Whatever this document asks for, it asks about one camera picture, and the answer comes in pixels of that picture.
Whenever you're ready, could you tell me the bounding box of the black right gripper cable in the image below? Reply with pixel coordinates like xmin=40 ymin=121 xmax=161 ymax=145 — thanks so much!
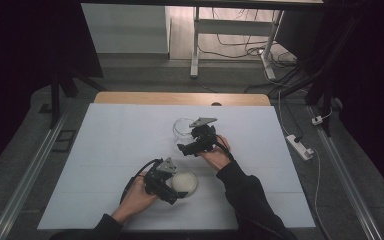
xmin=214 ymin=134 xmax=235 ymax=161

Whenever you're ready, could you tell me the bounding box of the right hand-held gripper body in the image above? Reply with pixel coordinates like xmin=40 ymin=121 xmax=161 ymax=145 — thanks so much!
xmin=189 ymin=117 xmax=219 ymax=157

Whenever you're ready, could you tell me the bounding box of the dark grey cabinet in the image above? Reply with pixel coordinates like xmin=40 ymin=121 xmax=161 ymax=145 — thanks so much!
xmin=274 ymin=9 xmax=316 ymax=62

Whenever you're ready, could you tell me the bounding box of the tangle of black cables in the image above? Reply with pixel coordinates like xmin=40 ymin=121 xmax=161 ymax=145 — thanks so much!
xmin=198 ymin=8 xmax=311 ymax=98

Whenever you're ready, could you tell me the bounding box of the white power strip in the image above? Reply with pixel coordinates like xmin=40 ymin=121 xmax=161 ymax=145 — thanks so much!
xmin=285 ymin=134 xmax=315 ymax=162

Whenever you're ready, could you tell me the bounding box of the person's left hand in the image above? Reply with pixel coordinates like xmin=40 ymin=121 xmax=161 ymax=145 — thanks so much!
xmin=111 ymin=173 xmax=159 ymax=225

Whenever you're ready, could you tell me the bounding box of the cream round jar lid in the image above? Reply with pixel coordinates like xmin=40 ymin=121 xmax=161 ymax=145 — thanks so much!
xmin=171 ymin=170 xmax=199 ymax=199

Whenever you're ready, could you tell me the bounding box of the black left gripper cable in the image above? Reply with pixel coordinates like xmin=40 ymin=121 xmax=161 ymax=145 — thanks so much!
xmin=119 ymin=158 xmax=164 ymax=205

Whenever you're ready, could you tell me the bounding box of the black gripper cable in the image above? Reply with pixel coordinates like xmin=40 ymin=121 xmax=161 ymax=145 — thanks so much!
xmin=214 ymin=134 xmax=235 ymax=161
xmin=119 ymin=158 xmax=164 ymax=205

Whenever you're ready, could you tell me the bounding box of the person's right hand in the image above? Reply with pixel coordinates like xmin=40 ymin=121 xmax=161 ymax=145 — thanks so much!
xmin=196 ymin=134 xmax=234 ymax=173

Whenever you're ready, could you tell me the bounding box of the white table sheet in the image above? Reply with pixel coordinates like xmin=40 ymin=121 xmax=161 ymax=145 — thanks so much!
xmin=37 ymin=102 xmax=316 ymax=231

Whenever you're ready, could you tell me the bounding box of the clear glass jar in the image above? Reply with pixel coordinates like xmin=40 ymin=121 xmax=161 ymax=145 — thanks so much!
xmin=172 ymin=116 xmax=196 ymax=141

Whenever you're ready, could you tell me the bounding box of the white power strip cable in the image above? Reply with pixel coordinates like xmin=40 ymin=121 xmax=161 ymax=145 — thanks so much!
xmin=311 ymin=148 xmax=334 ymax=240

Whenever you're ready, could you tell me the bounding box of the white desk frame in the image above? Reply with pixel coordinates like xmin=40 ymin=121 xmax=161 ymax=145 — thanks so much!
xmin=189 ymin=6 xmax=285 ymax=81

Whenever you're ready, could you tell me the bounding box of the aluminium rail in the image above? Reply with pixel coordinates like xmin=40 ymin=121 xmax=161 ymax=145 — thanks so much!
xmin=0 ymin=108 xmax=73 ymax=240
xmin=308 ymin=105 xmax=384 ymax=240

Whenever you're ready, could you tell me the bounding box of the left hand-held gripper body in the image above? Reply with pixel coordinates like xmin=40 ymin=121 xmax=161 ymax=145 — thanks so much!
xmin=143 ymin=157 xmax=178 ymax=201

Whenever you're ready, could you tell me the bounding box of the black metal stand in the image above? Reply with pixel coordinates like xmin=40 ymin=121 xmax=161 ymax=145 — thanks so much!
xmin=38 ymin=66 xmax=108 ymax=129
xmin=279 ymin=13 xmax=364 ymax=138

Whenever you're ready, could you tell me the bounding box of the dark desk top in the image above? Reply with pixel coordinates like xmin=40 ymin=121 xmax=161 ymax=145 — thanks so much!
xmin=79 ymin=0 xmax=325 ymax=11

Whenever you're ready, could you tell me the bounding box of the black flat frame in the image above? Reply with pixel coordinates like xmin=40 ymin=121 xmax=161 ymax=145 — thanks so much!
xmin=51 ymin=129 xmax=78 ymax=154

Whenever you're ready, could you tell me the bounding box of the dark curtain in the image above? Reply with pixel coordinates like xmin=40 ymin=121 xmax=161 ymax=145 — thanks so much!
xmin=296 ymin=0 xmax=384 ymax=204
xmin=0 ymin=0 xmax=104 ymax=183

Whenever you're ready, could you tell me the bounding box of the wooden table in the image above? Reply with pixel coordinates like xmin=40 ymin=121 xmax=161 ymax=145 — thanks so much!
xmin=93 ymin=91 xmax=272 ymax=107

